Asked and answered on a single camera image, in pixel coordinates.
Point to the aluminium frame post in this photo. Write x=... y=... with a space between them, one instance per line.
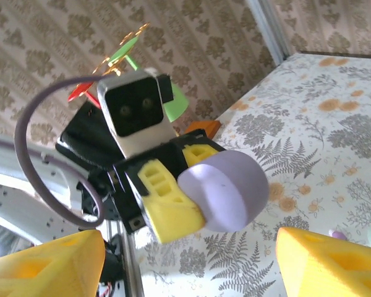
x=267 y=31

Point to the green plastic wine glass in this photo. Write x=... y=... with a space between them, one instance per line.
x=177 y=103

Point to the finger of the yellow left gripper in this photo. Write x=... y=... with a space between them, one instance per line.
x=201 y=152
x=170 y=213

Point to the orange wooden stand base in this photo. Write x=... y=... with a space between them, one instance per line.
x=204 y=127

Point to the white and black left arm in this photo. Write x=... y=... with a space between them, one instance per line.
x=18 y=201

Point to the lilac earbud charging case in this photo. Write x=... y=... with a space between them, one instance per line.
x=225 y=191

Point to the lilac earbud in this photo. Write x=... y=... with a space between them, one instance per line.
x=338 y=235

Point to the red plastic wine glass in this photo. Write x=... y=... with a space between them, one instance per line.
x=80 y=92

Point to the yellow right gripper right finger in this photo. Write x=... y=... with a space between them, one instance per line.
x=334 y=269

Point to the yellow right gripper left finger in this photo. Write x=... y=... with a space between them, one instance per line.
x=43 y=269

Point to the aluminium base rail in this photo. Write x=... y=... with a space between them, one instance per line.
x=130 y=263

